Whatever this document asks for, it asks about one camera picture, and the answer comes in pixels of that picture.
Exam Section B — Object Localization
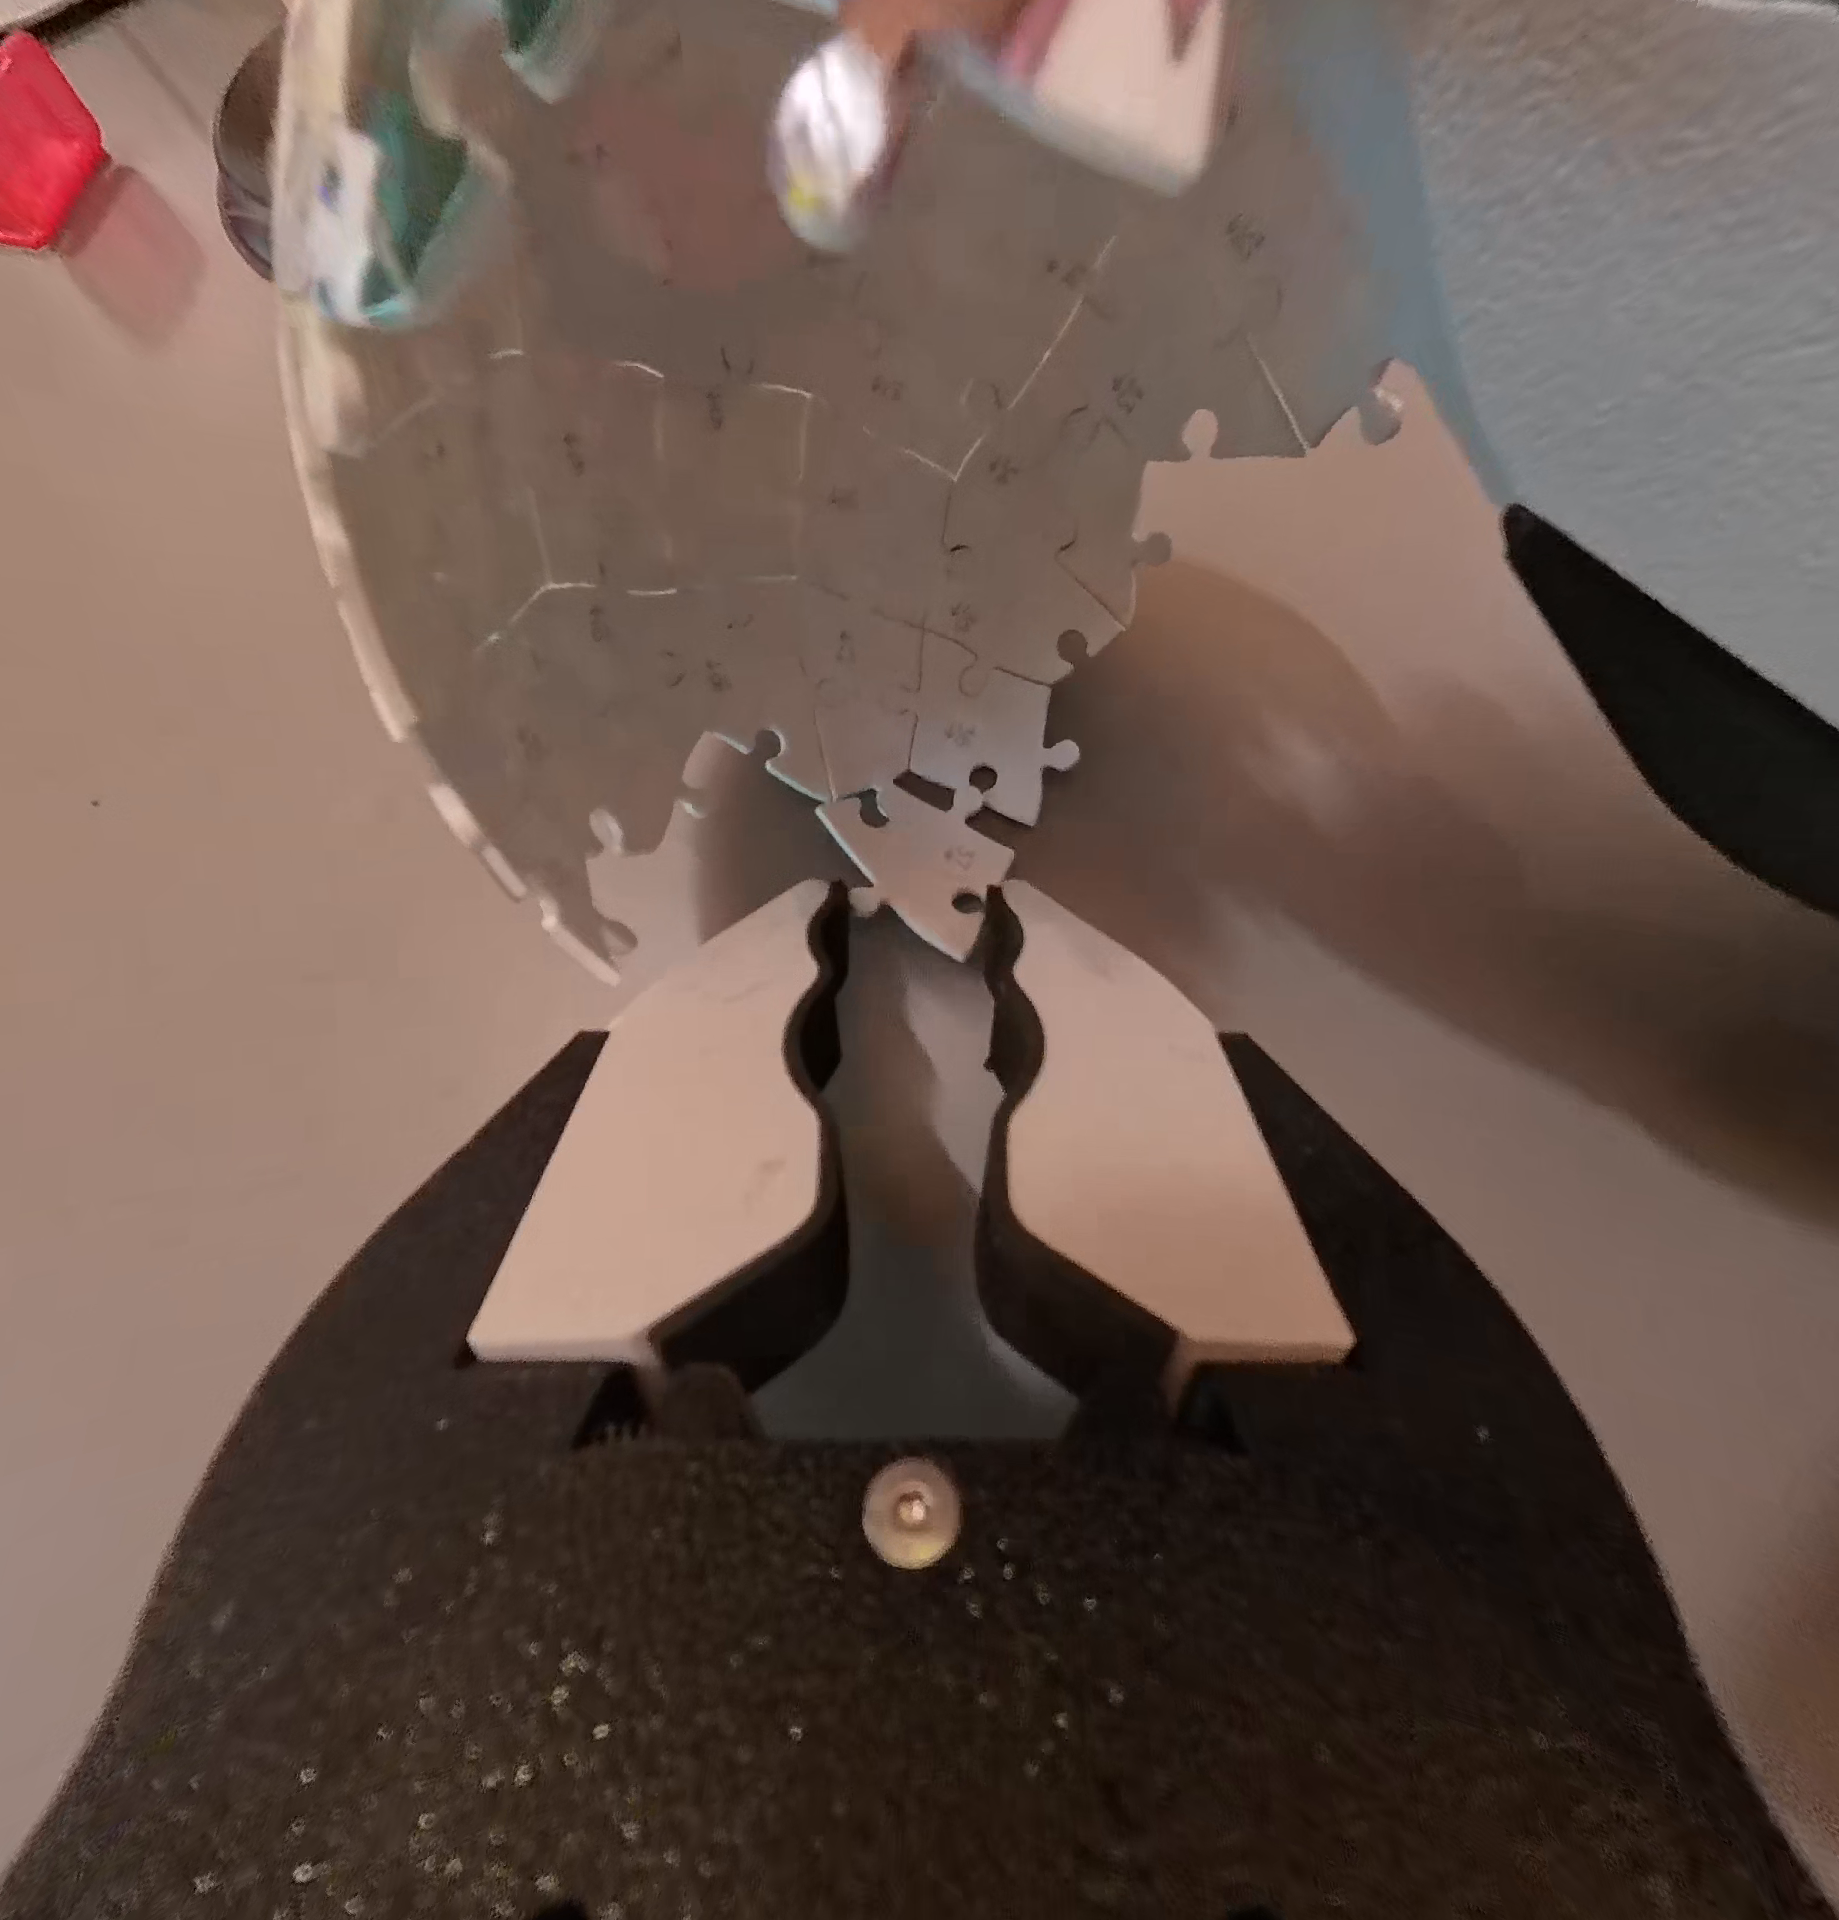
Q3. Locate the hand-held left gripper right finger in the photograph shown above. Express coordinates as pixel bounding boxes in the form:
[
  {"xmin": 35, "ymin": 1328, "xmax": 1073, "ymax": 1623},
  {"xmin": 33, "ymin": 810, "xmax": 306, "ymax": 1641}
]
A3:
[{"xmin": 976, "ymin": 882, "xmax": 1362, "ymax": 1397}]

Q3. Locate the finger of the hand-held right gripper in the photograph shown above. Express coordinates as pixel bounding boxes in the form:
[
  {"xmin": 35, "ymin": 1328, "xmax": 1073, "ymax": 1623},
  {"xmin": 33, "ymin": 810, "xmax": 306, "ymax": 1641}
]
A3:
[{"xmin": 1260, "ymin": 0, "xmax": 1839, "ymax": 723}]

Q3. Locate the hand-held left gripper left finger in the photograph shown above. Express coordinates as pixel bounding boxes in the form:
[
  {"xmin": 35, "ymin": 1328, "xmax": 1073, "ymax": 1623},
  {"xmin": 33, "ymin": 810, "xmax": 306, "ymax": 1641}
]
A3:
[{"xmin": 465, "ymin": 877, "xmax": 854, "ymax": 1384}]

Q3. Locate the white-backed curved jigsaw piece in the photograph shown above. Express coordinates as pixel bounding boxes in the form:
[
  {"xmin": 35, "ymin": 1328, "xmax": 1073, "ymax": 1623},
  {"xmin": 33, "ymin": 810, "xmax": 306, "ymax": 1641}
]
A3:
[{"xmin": 817, "ymin": 777, "xmax": 1020, "ymax": 957}]

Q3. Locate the partly built puzzle ball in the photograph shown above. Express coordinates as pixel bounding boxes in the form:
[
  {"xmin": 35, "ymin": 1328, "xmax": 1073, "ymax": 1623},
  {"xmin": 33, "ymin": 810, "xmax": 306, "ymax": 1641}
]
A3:
[{"xmin": 275, "ymin": 0, "xmax": 1409, "ymax": 986}]

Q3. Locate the black round ball stand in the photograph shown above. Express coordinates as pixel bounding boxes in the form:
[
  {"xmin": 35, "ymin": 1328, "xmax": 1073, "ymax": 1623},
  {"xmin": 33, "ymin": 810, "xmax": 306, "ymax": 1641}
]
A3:
[{"xmin": 216, "ymin": 60, "xmax": 309, "ymax": 283}]

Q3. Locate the red plastic clip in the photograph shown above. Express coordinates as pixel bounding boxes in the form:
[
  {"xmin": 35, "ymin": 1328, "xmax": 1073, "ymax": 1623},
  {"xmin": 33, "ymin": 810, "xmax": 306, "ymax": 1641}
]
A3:
[{"xmin": 0, "ymin": 31, "xmax": 109, "ymax": 253}]

